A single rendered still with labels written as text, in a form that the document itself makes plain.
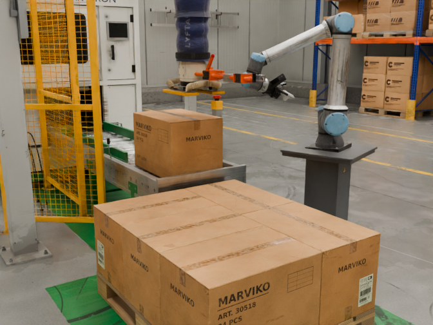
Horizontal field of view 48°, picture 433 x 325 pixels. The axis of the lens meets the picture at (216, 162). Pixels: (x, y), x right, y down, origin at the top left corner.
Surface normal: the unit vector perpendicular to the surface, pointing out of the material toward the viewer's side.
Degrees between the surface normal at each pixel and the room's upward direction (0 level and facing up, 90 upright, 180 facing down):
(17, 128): 89
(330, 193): 90
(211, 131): 90
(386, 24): 90
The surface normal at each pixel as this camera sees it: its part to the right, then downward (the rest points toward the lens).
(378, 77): -0.81, 0.10
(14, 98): 0.56, 0.19
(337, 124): -0.04, 0.31
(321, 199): -0.59, 0.18
